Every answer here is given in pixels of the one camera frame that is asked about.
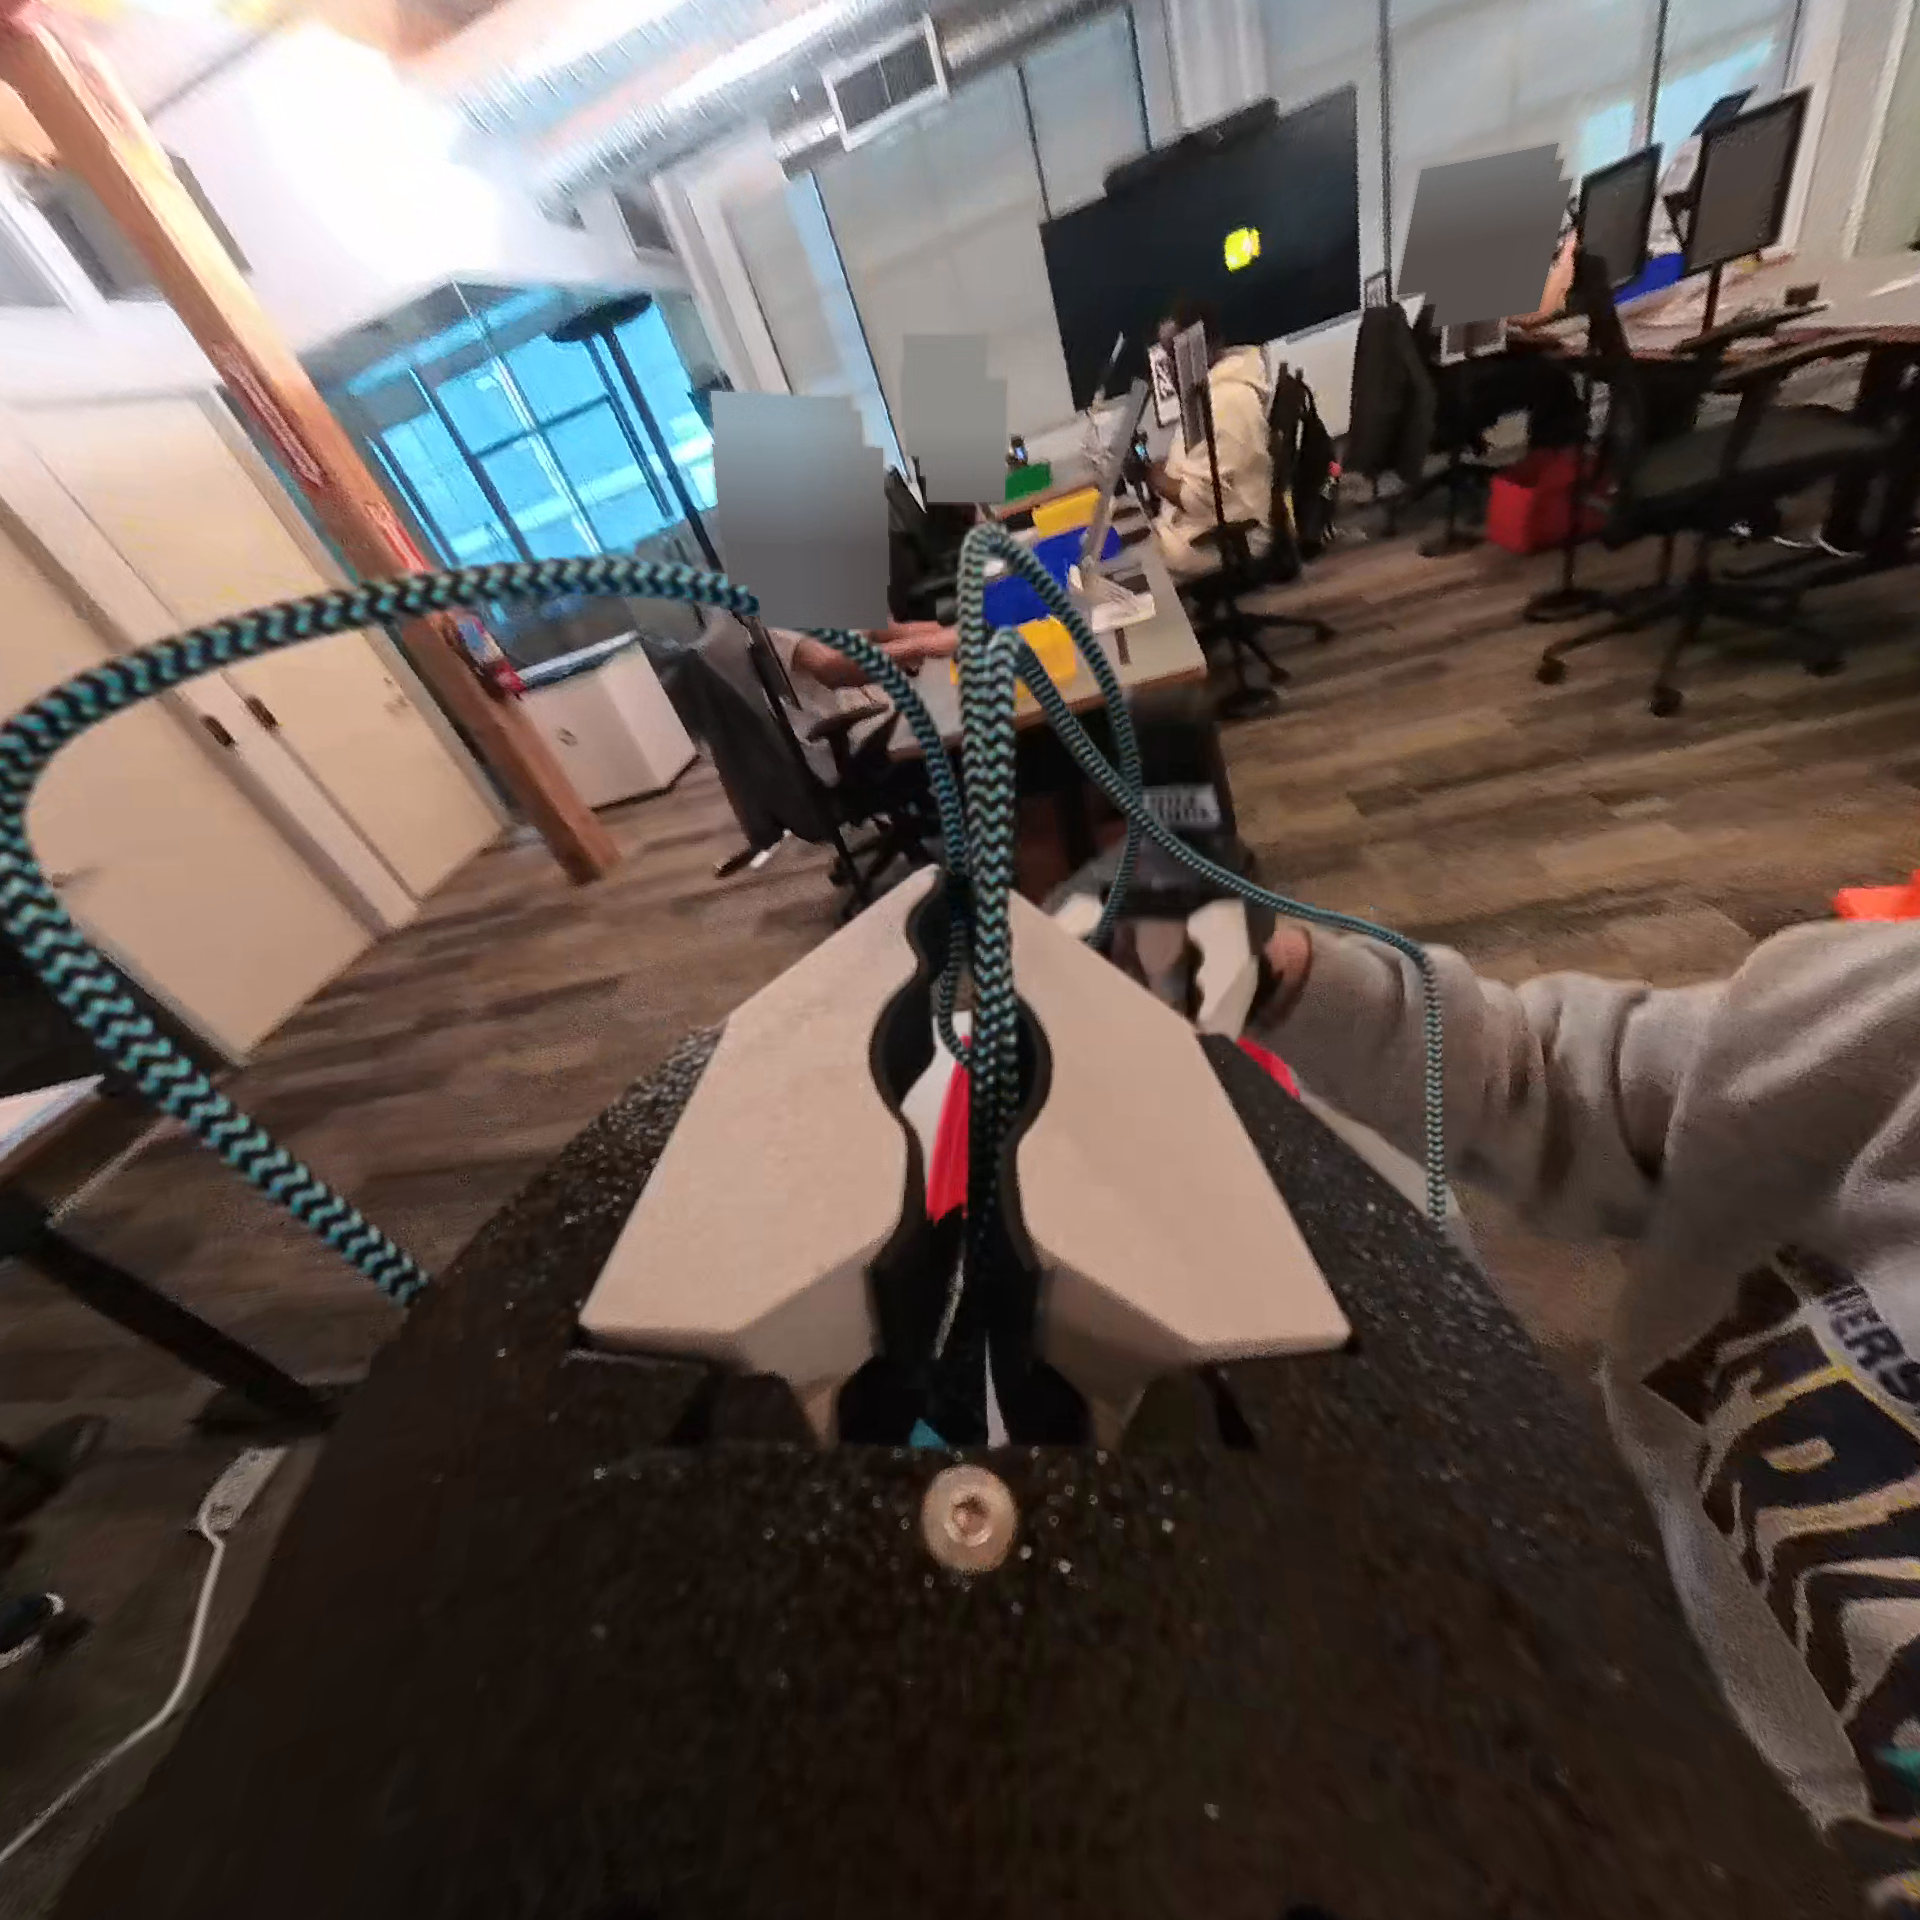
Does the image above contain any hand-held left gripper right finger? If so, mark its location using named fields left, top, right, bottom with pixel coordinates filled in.
left=1002, top=884, right=1355, bottom=1445

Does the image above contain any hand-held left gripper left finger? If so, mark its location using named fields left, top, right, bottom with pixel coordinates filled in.
left=575, top=863, right=963, bottom=1445

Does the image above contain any teal braided usb cable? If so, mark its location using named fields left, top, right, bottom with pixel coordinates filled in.
left=0, top=521, right=1453, bottom=1448

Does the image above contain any person's right forearm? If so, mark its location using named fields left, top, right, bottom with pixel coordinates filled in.
left=1252, top=915, right=1920, bottom=1360

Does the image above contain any black printed box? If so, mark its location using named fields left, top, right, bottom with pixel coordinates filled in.
left=1124, top=719, right=1247, bottom=917

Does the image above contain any grey desk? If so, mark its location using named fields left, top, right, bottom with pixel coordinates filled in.
left=884, top=496, right=1211, bottom=759

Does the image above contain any large yellow plastic bin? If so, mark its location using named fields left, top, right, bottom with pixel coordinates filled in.
left=945, top=616, right=1079, bottom=719

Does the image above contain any metal phone stand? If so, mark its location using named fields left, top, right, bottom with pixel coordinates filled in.
left=1068, top=374, right=1161, bottom=628

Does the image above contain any blue plastic bin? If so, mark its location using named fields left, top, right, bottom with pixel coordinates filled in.
left=982, top=527, right=1129, bottom=624

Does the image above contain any black office chair with jacket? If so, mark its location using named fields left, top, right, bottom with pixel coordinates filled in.
left=660, top=614, right=940, bottom=920
left=1345, top=300, right=1449, bottom=519

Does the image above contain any white recycling cabinet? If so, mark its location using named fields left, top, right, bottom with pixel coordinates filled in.
left=515, top=638, right=701, bottom=812

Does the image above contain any white door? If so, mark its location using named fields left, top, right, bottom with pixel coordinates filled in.
left=0, top=510, right=377, bottom=1059
left=194, top=398, right=510, bottom=902

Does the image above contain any red plastic bin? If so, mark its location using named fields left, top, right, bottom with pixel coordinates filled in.
left=1485, top=447, right=1610, bottom=559

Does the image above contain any black white tag board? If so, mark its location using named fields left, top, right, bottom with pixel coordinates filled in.
left=1148, top=323, right=1211, bottom=453

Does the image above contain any white power strip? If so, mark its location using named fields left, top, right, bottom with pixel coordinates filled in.
left=191, top=1443, right=290, bottom=1537

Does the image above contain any black monitor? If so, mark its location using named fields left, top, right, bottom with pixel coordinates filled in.
left=1682, top=85, right=1814, bottom=278
left=1574, top=143, right=1665, bottom=289

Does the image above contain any black floor lamp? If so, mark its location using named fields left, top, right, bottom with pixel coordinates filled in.
left=547, top=293, right=724, bottom=577

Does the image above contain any dark wooden desk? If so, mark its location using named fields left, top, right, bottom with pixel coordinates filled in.
left=1559, top=247, right=1920, bottom=558

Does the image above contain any white air vent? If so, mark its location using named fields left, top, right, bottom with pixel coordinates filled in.
left=822, top=17, right=950, bottom=153

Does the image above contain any white power cable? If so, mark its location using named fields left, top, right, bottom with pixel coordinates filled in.
left=0, top=1523, right=231, bottom=1881

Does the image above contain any large black wall screen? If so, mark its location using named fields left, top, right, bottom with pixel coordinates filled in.
left=1038, top=85, right=1363, bottom=409

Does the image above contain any wooden post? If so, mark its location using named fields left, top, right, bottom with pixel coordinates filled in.
left=0, top=22, right=619, bottom=886

